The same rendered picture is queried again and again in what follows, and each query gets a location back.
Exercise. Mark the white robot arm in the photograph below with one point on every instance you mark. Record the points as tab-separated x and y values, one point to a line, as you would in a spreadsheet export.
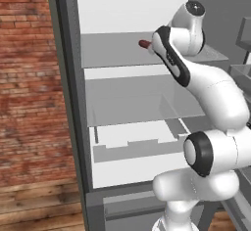
219	98

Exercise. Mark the glass fridge shelf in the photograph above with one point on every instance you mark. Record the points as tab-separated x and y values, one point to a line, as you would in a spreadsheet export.
130	101
111	50

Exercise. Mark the clear fridge crisper drawer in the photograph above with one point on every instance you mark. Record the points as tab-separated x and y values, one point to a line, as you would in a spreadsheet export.
130	150

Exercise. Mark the grey open fridge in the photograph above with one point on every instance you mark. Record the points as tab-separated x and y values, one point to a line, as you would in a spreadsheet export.
73	78

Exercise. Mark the dark red sausage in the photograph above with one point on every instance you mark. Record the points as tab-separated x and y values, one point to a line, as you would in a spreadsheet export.
143	43

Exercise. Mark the grey freezer drawer front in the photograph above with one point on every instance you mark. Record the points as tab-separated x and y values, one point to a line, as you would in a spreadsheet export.
130	208

